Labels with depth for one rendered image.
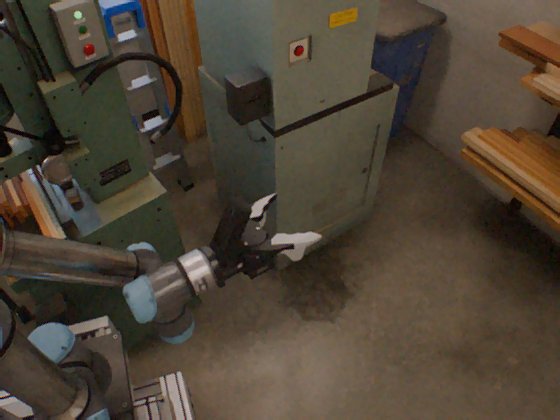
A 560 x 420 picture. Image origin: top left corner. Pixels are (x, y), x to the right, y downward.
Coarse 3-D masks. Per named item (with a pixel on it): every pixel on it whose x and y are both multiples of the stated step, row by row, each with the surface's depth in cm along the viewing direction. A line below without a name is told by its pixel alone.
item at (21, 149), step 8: (16, 144) 121; (24, 144) 121; (16, 152) 119; (24, 152) 119; (32, 152) 121; (0, 160) 116; (8, 160) 117; (16, 160) 119; (24, 160) 121; (40, 160) 124; (0, 168) 116; (8, 168) 118; (16, 168) 120; (24, 168) 122; (0, 176) 118; (8, 176) 120
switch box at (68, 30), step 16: (64, 0) 95; (80, 0) 94; (64, 16) 92; (96, 16) 98; (64, 32) 95; (96, 32) 100; (64, 48) 101; (80, 48) 100; (96, 48) 103; (80, 64) 102
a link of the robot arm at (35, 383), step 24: (0, 312) 50; (0, 336) 47; (24, 336) 60; (0, 360) 51; (24, 360) 57; (48, 360) 65; (0, 384) 56; (24, 384) 58; (48, 384) 63; (72, 384) 71; (96, 384) 83; (48, 408) 66; (72, 408) 71; (96, 408) 76
